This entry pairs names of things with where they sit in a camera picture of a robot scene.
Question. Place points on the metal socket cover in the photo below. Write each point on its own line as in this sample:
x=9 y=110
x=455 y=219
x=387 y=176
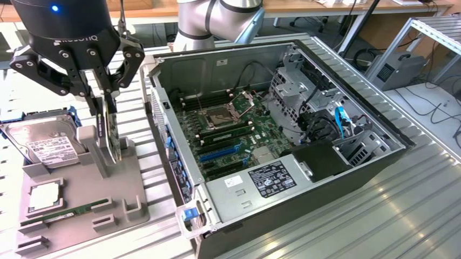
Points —
x=246 y=94

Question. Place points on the black RAM slot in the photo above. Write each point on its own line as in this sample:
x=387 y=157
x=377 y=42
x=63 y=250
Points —
x=213 y=97
x=213 y=103

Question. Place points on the grey metal disk bay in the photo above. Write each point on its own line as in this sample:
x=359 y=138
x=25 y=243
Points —
x=364 y=151

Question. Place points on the thin locking lever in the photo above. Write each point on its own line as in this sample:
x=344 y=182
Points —
x=198 y=101

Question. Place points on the silver CPU chip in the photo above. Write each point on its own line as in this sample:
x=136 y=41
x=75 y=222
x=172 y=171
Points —
x=45 y=195

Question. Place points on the black slanted pole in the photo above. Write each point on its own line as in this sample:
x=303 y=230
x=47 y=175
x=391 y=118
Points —
x=360 y=23

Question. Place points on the aluminium profile frame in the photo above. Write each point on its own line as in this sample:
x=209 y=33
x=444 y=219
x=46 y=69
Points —
x=436 y=31

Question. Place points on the black open PC case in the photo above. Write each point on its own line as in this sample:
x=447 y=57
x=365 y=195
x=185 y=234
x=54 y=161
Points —
x=288 y=232

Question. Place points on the graphics card with metal bracket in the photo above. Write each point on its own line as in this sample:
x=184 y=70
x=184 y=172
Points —
x=113 y=135

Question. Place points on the grey computer box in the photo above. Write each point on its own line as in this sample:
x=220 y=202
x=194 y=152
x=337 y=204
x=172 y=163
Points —
x=404 y=74

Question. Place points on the black expansion slot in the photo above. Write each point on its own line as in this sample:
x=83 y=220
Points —
x=225 y=168
x=216 y=148

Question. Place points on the blue disk carrier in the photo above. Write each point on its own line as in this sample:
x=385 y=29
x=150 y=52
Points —
x=13 y=118

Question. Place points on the green motherboard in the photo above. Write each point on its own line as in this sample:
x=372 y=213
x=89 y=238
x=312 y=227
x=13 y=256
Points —
x=262 y=126

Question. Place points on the CPU socket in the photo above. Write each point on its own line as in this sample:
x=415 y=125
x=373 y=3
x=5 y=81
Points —
x=218 y=118

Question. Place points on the wooden office desk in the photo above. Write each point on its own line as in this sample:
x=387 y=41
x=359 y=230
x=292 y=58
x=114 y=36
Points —
x=156 y=9
x=396 y=9

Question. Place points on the black office chair base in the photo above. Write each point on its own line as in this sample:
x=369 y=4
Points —
x=309 y=18

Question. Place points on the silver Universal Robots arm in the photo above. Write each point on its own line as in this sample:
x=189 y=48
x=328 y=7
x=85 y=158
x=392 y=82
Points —
x=197 y=21

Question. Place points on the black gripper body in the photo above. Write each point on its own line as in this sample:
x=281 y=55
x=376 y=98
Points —
x=73 y=27

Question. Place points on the green RAM stick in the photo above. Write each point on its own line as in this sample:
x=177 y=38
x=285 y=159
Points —
x=65 y=213
x=224 y=137

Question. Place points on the grey parts rack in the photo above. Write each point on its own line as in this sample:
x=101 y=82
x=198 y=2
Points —
x=83 y=189

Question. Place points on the blue case latch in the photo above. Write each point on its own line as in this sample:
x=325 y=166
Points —
x=189 y=215

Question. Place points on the grey metal drive cage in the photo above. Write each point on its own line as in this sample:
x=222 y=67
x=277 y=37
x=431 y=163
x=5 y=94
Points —
x=288 y=89

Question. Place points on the silver hard disk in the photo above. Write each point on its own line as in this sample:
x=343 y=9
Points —
x=47 y=140

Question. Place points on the silver chipset heatsink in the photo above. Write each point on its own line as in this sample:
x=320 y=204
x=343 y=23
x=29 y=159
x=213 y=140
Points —
x=265 y=154

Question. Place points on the grey power supply unit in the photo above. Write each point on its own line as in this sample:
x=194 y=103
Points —
x=234 y=205

